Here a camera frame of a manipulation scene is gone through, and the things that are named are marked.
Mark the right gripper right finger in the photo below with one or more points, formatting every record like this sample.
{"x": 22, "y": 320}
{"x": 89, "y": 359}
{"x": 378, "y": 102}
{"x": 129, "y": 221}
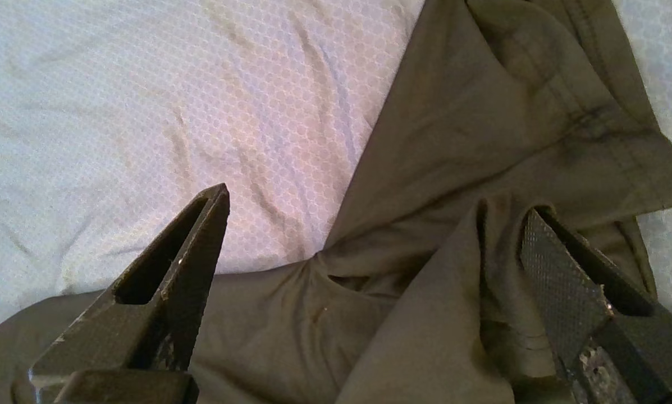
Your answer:
{"x": 622, "y": 348}

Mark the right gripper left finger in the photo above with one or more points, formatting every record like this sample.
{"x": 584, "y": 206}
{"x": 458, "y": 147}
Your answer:
{"x": 145, "y": 325}

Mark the black t-shirt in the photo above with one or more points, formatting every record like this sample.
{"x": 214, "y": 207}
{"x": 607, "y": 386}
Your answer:
{"x": 453, "y": 168}

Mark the bed with blue sheet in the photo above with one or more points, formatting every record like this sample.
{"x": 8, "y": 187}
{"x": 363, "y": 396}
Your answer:
{"x": 145, "y": 112}

